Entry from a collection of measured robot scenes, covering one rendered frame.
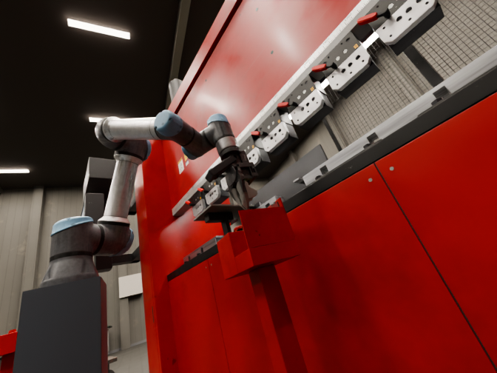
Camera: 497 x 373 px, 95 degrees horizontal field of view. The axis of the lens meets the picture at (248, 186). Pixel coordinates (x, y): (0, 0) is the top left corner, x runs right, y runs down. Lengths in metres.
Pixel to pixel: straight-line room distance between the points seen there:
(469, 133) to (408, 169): 0.13
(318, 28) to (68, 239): 1.21
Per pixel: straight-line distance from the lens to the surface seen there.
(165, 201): 2.08
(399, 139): 0.72
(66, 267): 0.93
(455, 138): 0.70
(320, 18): 1.20
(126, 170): 1.09
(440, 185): 0.68
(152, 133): 0.82
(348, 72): 0.99
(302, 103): 1.05
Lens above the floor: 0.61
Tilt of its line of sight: 24 degrees up
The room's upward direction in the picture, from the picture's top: 17 degrees counter-clockwise
